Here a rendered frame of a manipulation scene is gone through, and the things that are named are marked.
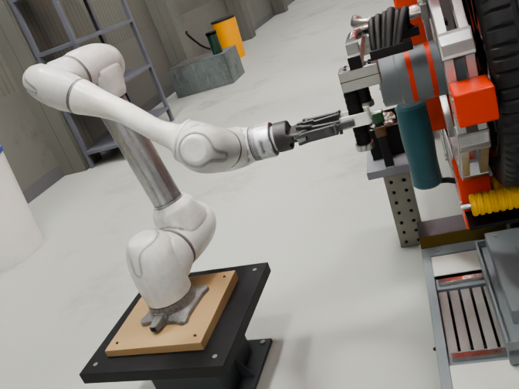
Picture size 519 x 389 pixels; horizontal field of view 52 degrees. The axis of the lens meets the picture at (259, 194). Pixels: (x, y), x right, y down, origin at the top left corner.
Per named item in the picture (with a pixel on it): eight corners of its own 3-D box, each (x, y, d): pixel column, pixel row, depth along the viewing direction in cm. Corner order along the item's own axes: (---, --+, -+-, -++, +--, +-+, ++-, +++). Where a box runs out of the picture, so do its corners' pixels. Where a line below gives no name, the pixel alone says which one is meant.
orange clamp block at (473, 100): (491, 105, 110) (500, 120, 103) (452, 115, 113) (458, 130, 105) (486, 72, 108) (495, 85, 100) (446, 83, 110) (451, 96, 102)
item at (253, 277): (119, 442, 176) (78, 373, 164) (178, 337, 218) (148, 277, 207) (258, 442, 157) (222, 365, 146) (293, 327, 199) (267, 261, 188)
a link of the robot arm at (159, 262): (136, 309, 171) (105, 253, 162) (166, 274, 185) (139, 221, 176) (175, 309, 163) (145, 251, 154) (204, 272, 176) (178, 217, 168)
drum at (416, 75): (473, 95, 129) (463, 38, 124) (385, 117, 136) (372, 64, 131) (465, 79, 142) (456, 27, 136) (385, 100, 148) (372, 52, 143)
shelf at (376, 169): (416, 170, 186) (415, 162, 185) (368, 180, 192) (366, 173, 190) (409, 128, 224) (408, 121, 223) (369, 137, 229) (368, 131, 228)
